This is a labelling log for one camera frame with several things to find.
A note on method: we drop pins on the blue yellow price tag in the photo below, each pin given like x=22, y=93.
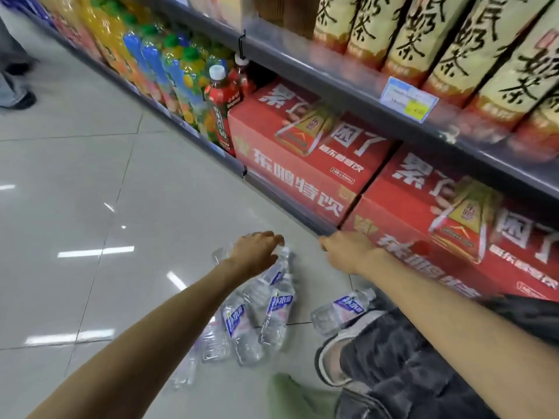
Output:
x=408, y=100

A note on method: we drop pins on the person's right hand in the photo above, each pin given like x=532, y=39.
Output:
x=347, y=253

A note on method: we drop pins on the red drink carton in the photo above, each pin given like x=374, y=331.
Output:
x=415, y=213
x=284, y=170

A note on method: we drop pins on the dark drink bottle red label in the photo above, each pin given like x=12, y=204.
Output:
x=244, y=78
x=220, y=109

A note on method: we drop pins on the person's left hand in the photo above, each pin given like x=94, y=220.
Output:
x=255, y=253

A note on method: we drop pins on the person's white left clog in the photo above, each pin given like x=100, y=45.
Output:
x=349, y=327

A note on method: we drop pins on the row of amber tea bottles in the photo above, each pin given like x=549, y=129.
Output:
x=284, y=13

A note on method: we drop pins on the person's right forearm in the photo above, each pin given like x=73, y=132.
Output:
x=458, y=327

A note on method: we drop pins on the person's left leg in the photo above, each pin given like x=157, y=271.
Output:
x=336, y=362

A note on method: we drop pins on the row of orange juice bottles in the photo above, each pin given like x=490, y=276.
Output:
x=144, y=61

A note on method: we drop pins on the person's left forearm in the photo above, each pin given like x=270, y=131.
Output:
x=139, y=349

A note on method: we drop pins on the green plastic stool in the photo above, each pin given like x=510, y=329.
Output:
x=292, y=397

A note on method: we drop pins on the row of cream milk tea bottles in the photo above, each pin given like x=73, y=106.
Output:
x=458, y=47

